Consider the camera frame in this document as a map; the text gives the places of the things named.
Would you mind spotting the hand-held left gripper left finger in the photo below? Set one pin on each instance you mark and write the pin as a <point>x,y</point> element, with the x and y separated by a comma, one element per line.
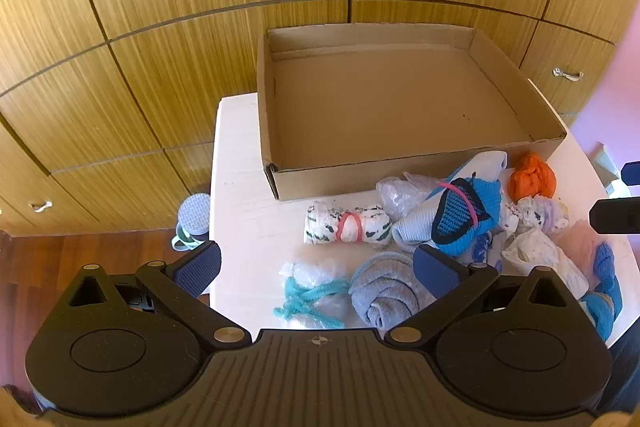
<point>200,268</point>

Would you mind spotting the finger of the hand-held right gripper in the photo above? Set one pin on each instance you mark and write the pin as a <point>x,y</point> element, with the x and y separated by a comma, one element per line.
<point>632,173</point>
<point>615,214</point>

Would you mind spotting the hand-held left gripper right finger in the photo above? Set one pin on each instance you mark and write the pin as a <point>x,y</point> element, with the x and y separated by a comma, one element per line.
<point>434,269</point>

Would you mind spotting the grey sock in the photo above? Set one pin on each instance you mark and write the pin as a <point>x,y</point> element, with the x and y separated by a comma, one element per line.
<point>385,297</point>

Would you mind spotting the blue black white sock bundle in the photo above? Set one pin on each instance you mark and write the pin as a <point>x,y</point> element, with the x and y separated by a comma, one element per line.
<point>455,212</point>

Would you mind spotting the bright blue sock bundle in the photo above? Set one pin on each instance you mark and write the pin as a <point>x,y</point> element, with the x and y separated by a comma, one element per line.
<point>607,292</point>

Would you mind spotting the clear plastic-wrapped bundle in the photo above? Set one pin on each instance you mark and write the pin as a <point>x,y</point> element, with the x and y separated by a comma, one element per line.
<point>395,197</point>

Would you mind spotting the orange sock bundle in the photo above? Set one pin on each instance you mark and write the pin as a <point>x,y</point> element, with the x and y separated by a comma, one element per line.
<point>532,177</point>

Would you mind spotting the plastic-wrapped bundle with teal yarn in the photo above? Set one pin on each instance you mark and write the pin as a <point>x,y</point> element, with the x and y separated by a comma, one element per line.
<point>312,274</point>

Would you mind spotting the cardboard box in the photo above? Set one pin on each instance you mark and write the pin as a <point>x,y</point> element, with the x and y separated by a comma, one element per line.
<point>380,107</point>

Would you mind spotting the beige small box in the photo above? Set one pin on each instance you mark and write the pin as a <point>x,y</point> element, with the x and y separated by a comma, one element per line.
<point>607,162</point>

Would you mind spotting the cups on floor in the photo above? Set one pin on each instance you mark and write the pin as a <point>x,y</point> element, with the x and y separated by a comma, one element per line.
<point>194,212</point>

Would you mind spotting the white floral sock bundle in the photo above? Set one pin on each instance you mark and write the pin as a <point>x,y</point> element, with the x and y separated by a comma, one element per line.
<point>532,212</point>

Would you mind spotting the white dotted sock bundle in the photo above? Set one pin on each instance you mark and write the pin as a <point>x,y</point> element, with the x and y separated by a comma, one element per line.
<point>540,254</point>

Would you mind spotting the white black-print sock bundle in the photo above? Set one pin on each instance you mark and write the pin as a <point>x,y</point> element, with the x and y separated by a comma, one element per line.
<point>322,227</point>

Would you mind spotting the wooden wardrobe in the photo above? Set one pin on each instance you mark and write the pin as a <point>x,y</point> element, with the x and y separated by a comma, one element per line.
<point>150,57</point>

